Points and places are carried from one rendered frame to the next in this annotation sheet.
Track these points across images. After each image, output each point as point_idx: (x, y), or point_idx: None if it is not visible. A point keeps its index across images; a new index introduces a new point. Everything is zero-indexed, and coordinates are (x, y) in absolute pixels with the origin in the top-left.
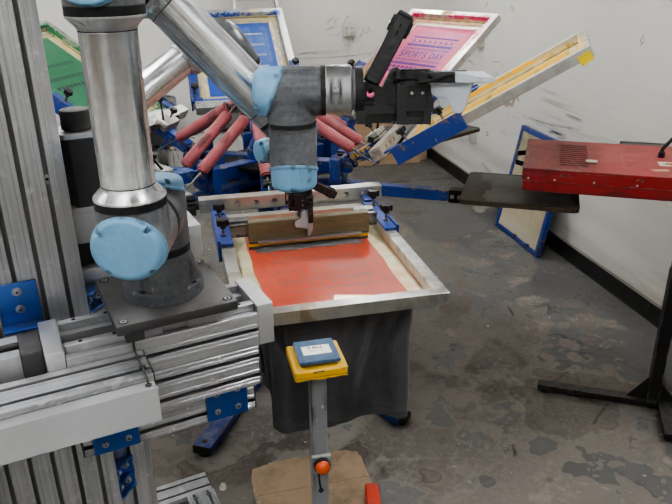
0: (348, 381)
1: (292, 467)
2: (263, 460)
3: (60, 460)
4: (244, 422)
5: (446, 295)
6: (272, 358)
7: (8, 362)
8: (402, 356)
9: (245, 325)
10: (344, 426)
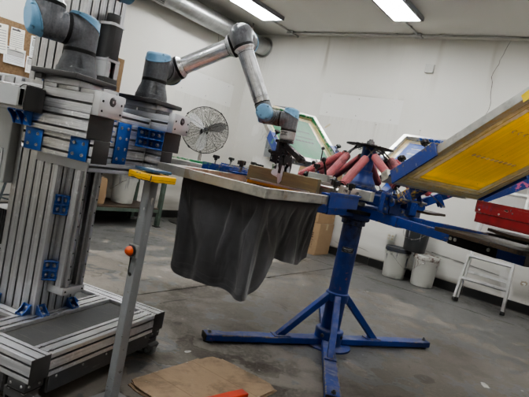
0: (215, 251)
1: (228, 367)
2: (224, 359)
3: (37, 170)
4: (247, 346)
5: (264, 190)
6: (180, 210)
7: (10, 78)
8: (247, 246)
9: (86, 98)
10: (294, 381)
